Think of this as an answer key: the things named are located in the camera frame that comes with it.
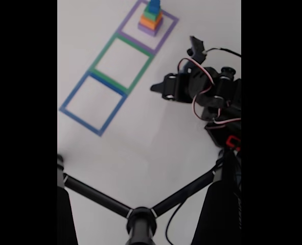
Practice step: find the green block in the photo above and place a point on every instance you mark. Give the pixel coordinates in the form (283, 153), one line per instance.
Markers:
(147, 14)

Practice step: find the small blue cube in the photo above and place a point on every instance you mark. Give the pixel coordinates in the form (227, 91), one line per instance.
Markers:
(154, 5)

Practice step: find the purple tape square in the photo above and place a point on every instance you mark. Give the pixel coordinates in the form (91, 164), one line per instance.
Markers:
(138, 43)

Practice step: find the purple block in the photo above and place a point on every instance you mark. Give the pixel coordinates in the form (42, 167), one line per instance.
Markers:
(147, 30)

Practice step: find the orange block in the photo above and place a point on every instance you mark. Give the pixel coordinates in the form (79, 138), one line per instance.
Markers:
(148, 22)

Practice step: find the green tape square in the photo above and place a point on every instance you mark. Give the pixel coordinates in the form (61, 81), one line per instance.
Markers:
(99, 57)

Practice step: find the red clamp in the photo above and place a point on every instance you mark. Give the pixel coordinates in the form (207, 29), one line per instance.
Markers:
(232, 143)

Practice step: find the blue tape square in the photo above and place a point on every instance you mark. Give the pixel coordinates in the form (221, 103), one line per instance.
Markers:
(81, 120)

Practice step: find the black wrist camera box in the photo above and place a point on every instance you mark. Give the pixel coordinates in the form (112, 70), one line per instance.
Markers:
(197, 48)

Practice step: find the black camera tripod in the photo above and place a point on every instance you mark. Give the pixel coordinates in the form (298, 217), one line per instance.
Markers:
(140, 224)

